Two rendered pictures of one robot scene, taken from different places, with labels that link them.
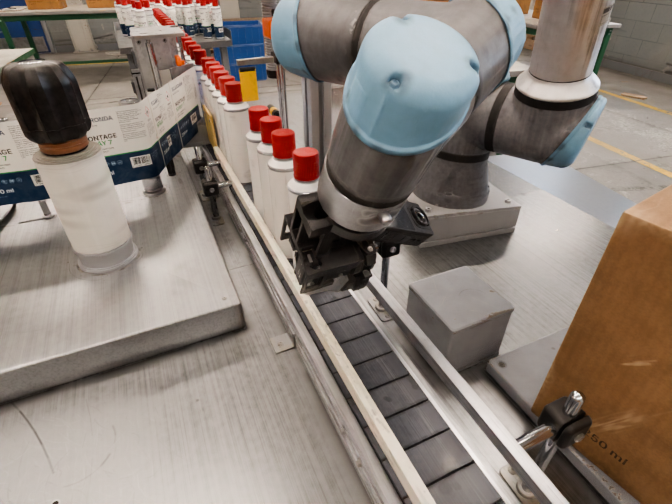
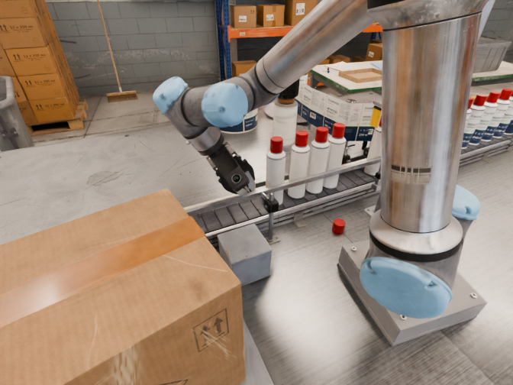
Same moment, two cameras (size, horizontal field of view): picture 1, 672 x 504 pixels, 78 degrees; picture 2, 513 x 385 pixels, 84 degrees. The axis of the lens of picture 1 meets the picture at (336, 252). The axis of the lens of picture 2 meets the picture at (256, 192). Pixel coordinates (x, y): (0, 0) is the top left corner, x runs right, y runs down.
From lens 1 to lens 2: 0.78 m
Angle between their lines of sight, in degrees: 70
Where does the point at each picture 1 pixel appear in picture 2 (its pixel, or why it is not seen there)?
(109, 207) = (281, 128)
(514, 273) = (318, 324)
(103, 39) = not seen: outside the picture
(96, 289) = (262, 151)
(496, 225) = (379, 318)
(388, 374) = (209, 224)
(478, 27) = (195, 92)
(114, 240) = not seen: hidden behind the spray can
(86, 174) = (279, 112)
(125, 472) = (195, 180)
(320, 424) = not seen: hidden behind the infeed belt
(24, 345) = (235, 146)
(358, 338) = (231, 216)
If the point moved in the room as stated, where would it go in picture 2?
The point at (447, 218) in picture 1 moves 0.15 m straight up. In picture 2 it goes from (353, 264) to (367, 214)
